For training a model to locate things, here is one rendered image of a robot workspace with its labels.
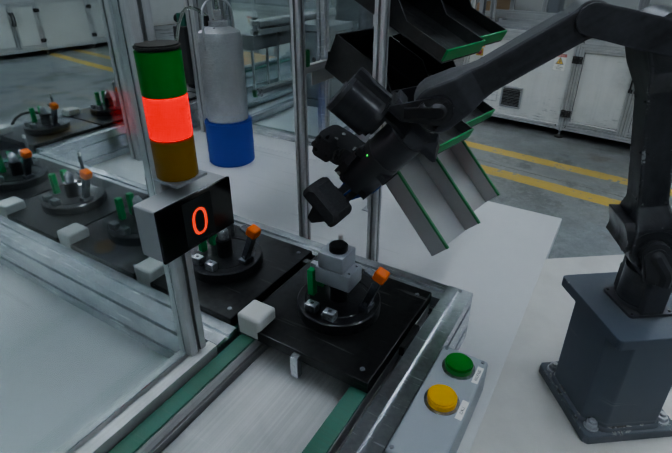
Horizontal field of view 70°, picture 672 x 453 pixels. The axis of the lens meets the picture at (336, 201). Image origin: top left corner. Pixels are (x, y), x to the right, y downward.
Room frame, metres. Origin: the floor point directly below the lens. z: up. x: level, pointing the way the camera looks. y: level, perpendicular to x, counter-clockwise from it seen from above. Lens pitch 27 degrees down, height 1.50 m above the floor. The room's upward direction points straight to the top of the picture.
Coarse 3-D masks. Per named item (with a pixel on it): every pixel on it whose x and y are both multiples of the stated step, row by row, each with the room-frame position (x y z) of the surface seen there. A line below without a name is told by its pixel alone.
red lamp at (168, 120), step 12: (180, 96) 0.53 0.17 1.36; (144, 108) 0.53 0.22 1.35; (156, 108) 0.52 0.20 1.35; (168, 108) 0.52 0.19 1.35; (180, 108) 0.53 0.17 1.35; (156, 120) 0.52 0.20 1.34; (168, 120) 0.52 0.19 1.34; (180, 120) 0.53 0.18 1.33; (156, 132) 0.52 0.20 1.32; (168, 132) 0.52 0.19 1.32; (180, 132) 0.52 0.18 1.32; (192, 132) 0.54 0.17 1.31
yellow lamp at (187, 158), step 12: (156, 144) 0.52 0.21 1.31; (168, 144) 0.52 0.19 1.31; (180, 144) 0.52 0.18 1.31; (192, 144) 0.54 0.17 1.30; (156, 156) 0.52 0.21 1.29; (168, 156) 0.52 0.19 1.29; (180, 156) 0.52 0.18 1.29; (192, 156) 0.53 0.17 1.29; (156, 168) 0.53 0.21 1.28; (168, 168) 0.52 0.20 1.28; (180, 168) 0.52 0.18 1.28; (192, 168) 0.53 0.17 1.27; (168, 180) 0.52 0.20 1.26; (180, 180) 0.52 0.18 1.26
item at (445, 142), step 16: (352, 32) 0.96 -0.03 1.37; (368, 32) 1.00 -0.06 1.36; (336, 48) 0.93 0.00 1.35; (352, 48) 0.90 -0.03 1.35; (368, 48) 1.03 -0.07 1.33; (400, 48) 0.98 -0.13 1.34; (336, 64) 0.93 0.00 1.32; (352, 64) 0.90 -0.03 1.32; (368, 64) 0.88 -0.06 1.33; (400, 64) 0.98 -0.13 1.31; (416, 64) 0.96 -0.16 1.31; (400, 80) 0.98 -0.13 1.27; (416, 80) 0.96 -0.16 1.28; (464, 128) 0.88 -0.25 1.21; (448, 144) 0.81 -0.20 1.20
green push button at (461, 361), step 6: (450, 354) 0.53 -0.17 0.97; (456, 354) 0.53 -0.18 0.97; (462, 354) 0.53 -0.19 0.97; (450, 360) 0.52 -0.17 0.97; (456, 360) 0.52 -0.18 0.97; (462, 360) 0.52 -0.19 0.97; (468, 360) 0.52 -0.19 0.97; (450, 366) 0.51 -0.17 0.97; (456, 366) 0.51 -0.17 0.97; (462, 366) 0.51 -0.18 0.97; (468, 366) 0.51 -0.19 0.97; (450, 372) 0.50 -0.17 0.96; (456, 372) 0.50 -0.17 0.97; (462, 372) 0.50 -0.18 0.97; (468, 372) 0.50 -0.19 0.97
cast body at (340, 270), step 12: (336, 240) 0.65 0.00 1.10; (324, 252) 0.63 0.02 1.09; (336, 252) 0.63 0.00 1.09; (348, 252) 0.63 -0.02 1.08; (312, 264) 0.66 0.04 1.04; (324, 264) 0.63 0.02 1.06; (336, 264) 0.62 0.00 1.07; (348, 264) 0.63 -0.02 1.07; (360, 264) 0.65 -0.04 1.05; (324, 276) 0.63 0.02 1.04; (336, 276) 0.62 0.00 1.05; (348, 276) 0.61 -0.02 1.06; (360, 276) 0.64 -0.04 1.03; (336, 288) 0.62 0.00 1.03; (348, 288) 0.61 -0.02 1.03
